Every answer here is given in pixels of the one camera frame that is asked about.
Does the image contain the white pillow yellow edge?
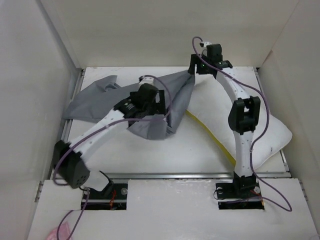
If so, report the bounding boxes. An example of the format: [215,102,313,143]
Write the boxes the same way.
[187,79,293,169]

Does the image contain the grey pillowcase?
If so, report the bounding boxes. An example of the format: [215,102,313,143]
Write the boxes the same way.
[62,70,195,140]

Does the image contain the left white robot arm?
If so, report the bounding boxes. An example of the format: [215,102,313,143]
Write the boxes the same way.
[53,83,168,199]

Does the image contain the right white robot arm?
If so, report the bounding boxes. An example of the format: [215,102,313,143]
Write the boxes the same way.
[188,41,261,200]

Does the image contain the pink cloth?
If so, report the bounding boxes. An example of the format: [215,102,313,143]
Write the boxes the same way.
[46,222,71,240]

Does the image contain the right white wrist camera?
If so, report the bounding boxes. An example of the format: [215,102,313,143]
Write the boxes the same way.
[199,41,212,48]

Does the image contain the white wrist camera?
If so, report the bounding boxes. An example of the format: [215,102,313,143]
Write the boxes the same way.
[139,75,155,86]
[199,41,212,48]

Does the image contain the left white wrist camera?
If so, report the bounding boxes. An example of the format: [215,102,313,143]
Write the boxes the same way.
[139,75,155,86]

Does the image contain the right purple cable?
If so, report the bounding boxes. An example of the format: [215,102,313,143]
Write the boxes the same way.
[191,36,293,213]

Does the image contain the purple cable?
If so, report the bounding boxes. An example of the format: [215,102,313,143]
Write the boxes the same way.
[52,74,172,237]
[191,36,293,213]

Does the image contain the metal rail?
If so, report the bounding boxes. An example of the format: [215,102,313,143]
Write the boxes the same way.
[106,171,292,180]

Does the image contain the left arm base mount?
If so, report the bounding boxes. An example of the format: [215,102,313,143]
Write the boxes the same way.
[79,175,128,211]

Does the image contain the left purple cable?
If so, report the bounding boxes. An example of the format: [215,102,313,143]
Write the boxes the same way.
[52,74,172,237]

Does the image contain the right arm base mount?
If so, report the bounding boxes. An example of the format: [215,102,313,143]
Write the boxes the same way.
[214,181,265,210]

